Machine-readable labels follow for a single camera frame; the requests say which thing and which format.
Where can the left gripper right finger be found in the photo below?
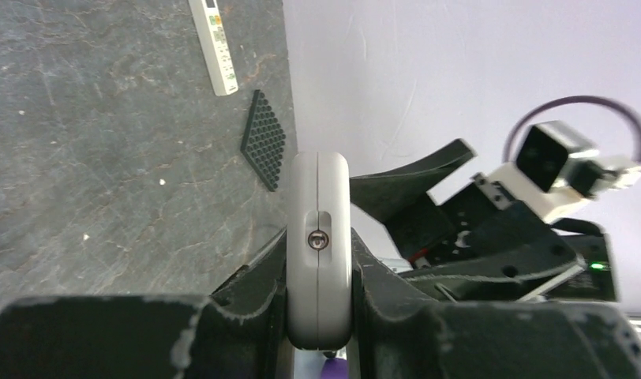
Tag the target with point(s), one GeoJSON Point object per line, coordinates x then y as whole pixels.
{"type": "Point", "coordinates": [399, 332]}

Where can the long white remote control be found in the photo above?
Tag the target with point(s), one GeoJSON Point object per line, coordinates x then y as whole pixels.
{"type": "Point", "coordinates": [213, 41]}

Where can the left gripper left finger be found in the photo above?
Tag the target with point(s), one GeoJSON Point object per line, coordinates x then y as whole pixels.
{"type": "Point", "coordinates": [235, 332]}

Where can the dark studded baseplate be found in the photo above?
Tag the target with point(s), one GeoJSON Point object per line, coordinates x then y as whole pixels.
{"type": "Point", "coordinates": [263, 141]}

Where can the white grey remote control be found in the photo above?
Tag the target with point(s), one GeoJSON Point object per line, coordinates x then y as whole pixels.
{"type": "Point", "coordinates": [319, 254]}

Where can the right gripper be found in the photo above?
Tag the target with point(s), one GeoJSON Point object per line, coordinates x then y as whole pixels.
{"type": "Point", "coordinates": [479, 245]}

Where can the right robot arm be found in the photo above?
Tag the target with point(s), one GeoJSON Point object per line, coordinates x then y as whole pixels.
{"type": "Point", "coordinates": [587, 239]}

